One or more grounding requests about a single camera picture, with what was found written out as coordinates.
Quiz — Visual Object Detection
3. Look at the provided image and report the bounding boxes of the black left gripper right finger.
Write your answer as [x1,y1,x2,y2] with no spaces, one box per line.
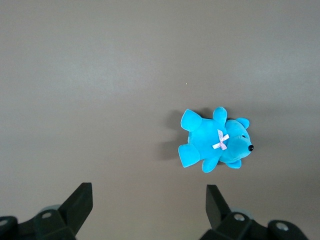
[199,184,309,240]

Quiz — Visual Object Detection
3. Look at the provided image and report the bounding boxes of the blue teddy bear plush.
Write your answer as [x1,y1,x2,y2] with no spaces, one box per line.
[177,106,255,175]

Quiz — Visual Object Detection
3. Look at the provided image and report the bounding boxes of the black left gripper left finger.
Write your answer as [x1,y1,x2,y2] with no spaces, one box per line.
[0,182,94,240]

